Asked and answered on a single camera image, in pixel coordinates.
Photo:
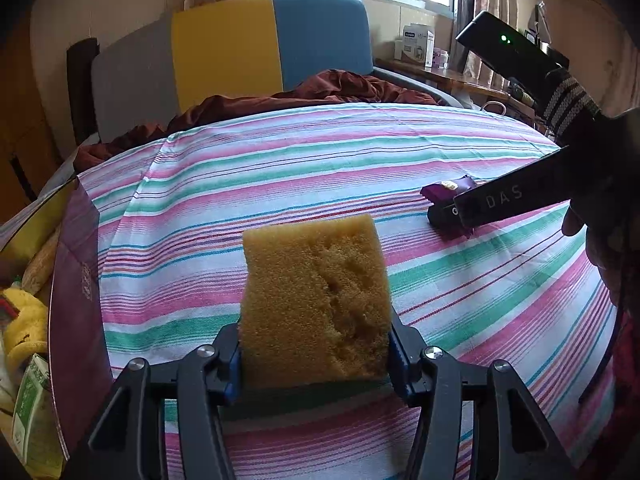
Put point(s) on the dark red cloth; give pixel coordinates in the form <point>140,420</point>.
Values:
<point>350,87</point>

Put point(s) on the square gold tin box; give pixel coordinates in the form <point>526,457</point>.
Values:
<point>75,310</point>

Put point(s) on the person's right hand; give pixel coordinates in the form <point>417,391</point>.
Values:
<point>600,255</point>

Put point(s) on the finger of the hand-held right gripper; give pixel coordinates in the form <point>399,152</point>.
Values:
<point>442,216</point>
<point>525,187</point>

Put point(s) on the grey yellow blue chair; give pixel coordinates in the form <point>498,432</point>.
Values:
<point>225,50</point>

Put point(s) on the striped tablecloth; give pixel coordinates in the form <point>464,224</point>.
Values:
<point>300,160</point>

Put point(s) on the yellow fuzzy object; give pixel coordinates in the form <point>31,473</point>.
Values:
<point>27,320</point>

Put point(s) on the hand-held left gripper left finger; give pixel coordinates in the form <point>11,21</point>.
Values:
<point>231,375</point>

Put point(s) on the yellow sponge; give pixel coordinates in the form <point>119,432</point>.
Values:
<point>315,300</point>

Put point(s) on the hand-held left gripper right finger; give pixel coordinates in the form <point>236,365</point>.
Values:
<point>400,370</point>

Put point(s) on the white cardboard box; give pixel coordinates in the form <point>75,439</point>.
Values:
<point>415,45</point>

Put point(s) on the purple candy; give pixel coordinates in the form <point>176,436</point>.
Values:
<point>442,190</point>

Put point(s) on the striped knit band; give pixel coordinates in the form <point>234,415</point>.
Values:
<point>567,102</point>

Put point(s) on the wooden desk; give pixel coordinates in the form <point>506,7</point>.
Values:
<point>450,77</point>

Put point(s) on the green white carton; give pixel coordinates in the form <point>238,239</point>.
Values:
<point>30,400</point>

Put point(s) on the wooden wardrobe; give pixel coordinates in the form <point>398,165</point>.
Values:
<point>20,125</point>

